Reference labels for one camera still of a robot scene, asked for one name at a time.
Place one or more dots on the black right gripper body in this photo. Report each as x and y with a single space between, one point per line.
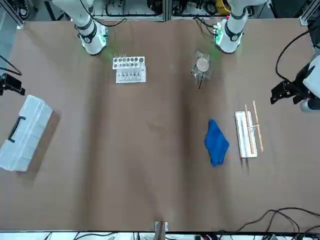
2 90

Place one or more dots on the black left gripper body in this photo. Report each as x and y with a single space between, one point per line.
301 86

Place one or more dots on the blue rag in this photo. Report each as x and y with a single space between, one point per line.
216 145

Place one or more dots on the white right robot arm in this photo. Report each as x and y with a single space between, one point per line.
87 30

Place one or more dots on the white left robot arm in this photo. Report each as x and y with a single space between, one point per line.
232 37

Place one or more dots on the white rag rack wooden rods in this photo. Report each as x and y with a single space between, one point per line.
243 135

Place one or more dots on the white test tube rack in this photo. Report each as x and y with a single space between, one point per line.
130 77

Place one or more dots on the short aluminium profile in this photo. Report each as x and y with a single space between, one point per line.
308 18

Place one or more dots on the clear glass container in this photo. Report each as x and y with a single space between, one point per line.
203 64

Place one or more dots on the yellow device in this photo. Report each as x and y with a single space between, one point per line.
222 7

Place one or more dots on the aluminium frame behind table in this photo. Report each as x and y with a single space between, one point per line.
166 12

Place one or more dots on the aluminium profile post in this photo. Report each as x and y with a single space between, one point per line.
161 230

